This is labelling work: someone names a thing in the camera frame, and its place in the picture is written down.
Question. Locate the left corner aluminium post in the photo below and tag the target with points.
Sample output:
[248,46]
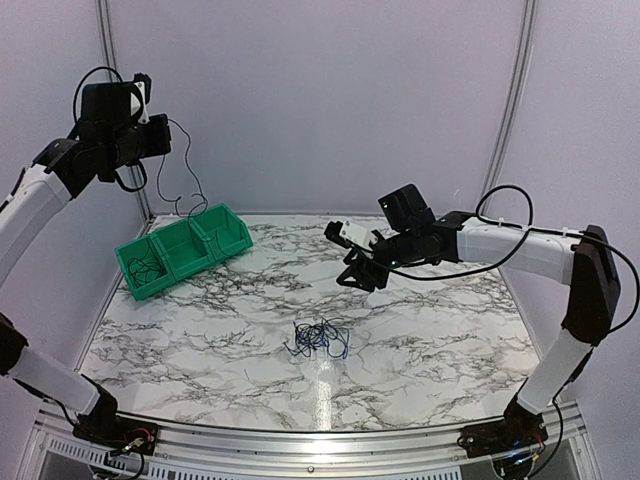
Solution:
[113,116]

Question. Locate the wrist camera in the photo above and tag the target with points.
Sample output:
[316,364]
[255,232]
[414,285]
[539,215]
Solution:
[350,235]
[140,97]

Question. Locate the right corner aluminium post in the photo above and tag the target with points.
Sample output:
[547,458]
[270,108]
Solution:
[514,96]

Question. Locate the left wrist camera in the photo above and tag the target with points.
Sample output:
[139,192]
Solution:
[140,97]

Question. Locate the left green bin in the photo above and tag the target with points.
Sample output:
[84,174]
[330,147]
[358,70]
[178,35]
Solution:
[143,269]

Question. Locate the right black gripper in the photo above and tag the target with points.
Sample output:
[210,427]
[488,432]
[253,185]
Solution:
[369,276]

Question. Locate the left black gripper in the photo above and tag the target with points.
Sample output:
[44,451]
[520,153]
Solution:
[159,143]

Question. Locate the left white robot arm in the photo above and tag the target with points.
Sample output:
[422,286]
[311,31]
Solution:
[57,239]

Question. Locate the corner aluminium post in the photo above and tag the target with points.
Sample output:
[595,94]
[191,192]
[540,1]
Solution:
[113,116]
[514,96]

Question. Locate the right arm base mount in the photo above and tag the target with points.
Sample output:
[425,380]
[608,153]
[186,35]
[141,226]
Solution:
[518,428]

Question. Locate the green bin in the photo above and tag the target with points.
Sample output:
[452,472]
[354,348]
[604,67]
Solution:
[182,249]
[143,269]
[223,233]

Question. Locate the right green bin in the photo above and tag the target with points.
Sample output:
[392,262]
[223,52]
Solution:
[223,233]

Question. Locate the middle green bin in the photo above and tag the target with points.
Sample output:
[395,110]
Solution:
[182,249]

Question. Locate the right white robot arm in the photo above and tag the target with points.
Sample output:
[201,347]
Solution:
[570,272]

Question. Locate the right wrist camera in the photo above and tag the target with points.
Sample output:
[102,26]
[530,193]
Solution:
[350,235]

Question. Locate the aluminium front rail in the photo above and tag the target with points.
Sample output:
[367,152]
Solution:
[183,451]

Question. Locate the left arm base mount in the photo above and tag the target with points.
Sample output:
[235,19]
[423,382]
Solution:
[123,435]

